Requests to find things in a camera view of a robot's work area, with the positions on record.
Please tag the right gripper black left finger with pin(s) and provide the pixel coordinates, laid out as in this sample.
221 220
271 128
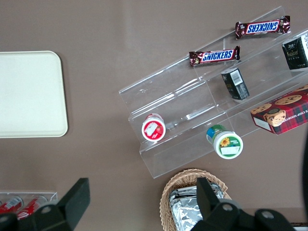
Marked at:
74 199

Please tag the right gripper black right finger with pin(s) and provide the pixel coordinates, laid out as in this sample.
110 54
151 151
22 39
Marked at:
207 202

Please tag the light wicker oval basket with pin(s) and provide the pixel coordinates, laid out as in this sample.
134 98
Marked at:
166 199

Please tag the cream plastic tray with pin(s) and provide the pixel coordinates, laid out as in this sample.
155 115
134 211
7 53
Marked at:
29 93

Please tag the clear acrylic bottle rack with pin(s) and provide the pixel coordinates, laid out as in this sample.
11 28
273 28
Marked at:
51 195

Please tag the foil wrapped pack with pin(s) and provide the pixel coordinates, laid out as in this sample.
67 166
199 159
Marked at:
185 211
171 201

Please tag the green lid sunflower cup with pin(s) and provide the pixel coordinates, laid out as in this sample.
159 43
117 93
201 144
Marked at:
227 145

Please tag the red lid strawberry cup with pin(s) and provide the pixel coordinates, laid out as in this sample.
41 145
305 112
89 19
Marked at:
153 130

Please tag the clear acrylic stepped display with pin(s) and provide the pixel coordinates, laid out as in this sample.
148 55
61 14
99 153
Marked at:
173 101

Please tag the red tartan cookie box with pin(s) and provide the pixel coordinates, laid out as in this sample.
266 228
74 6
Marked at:
286 113

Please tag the small black barcode carton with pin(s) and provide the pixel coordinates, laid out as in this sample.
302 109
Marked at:
237 84

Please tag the Snickers bar brown wrapper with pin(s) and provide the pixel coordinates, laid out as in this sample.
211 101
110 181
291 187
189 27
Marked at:
216 55
262 27

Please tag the small black gold-print carton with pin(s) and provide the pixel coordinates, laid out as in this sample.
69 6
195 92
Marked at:
296 54

